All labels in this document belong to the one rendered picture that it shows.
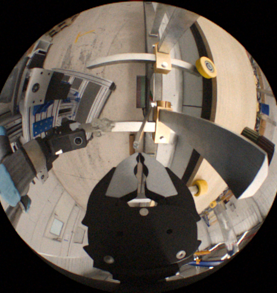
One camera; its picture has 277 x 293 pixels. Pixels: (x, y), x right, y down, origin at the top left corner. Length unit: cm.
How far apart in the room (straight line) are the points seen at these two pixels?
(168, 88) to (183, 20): 42
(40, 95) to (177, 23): 44
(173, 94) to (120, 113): 78
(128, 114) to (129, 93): 27
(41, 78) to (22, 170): 29
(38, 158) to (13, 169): 7
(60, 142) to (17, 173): 13
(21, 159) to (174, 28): 39
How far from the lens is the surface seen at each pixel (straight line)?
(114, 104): 115
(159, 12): 52
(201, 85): 45
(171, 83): 56
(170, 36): 28
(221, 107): 38
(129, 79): 118
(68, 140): 23
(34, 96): 39
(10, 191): 21
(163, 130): 27
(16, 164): 21
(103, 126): 27
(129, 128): 27
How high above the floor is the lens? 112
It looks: 63 degrees down
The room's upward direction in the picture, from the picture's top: 179 degrees clockwise
